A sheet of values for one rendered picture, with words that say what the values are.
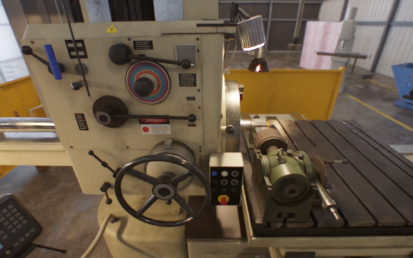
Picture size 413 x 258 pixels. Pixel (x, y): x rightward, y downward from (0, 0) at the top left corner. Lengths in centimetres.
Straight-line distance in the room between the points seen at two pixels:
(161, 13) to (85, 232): 219
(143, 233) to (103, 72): 113
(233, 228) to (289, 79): 258
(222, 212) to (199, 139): 87
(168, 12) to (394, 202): 175
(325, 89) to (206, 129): 312
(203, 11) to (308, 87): 261
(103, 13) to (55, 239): 216
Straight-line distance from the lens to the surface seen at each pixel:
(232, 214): 166
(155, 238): 160
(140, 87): 76
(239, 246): 161
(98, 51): 89
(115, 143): 103
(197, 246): 161
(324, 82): 379
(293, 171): 100
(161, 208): 170
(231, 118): 104
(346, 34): 675
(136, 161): 74
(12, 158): 191
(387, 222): 145
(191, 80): 81
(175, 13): 146
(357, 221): 135
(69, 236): 267
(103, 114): 88
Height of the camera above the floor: 190
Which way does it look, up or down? 28 degrees down
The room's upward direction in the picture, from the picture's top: straight up
